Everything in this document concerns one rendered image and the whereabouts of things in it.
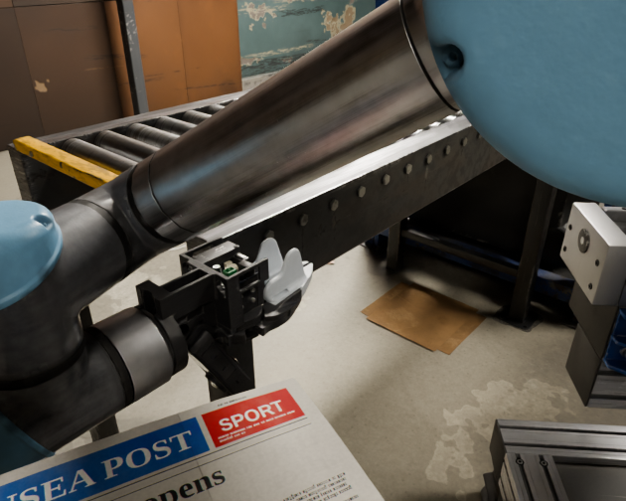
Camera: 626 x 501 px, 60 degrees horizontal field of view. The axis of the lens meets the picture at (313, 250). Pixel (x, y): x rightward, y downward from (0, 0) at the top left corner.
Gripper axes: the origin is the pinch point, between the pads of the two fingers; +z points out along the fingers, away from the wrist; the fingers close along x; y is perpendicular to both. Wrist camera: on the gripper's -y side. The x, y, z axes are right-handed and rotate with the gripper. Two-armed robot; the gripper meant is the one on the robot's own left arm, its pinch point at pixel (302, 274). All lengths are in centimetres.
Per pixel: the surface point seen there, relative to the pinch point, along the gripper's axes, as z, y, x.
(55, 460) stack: -33.0, 6.3, -10.2
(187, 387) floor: 25, -76, 68
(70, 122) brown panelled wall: 124, -68, 324
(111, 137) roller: 8, 3, 54
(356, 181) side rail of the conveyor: 21.1, 3.0, 8.5
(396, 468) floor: 41, -76, 7
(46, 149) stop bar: -5.4, 5.5, 49.2
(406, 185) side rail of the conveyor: 35.6, -2.1, 8.5
